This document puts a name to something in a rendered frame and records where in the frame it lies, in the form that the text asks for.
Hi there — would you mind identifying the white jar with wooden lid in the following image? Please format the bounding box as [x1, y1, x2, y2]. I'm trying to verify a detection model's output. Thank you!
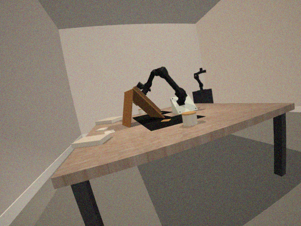
[138, 109, 145, 114]
[182, 111, 198, 126]

